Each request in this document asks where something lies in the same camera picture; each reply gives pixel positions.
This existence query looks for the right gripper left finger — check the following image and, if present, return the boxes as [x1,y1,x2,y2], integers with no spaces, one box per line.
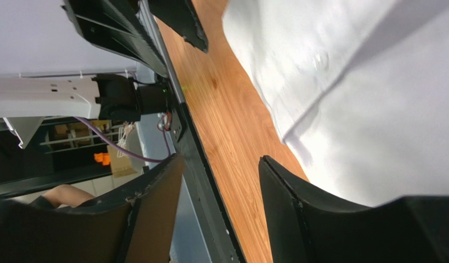
[0,154,184,262]

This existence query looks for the person's bare knee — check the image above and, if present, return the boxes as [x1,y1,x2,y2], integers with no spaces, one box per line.
[42,185,95,208]

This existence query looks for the white long sleeve shirt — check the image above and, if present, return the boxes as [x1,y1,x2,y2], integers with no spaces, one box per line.
[223,1,449,206]

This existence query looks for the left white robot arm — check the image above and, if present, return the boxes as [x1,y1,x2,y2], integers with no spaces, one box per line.
[0,1,208,148]

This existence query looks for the cardboard boxes in background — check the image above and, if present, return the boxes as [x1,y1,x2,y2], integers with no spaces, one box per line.
[38,118,145,177]

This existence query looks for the aluminium frame rail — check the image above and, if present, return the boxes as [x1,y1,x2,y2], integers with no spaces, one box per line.
[137,0,218,263]

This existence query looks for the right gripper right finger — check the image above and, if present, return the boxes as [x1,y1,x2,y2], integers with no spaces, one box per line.
[258,156,449,262]

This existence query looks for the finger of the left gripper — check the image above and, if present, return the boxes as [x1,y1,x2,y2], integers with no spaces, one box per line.
[148,0,209,53]
[62,0,168,77]

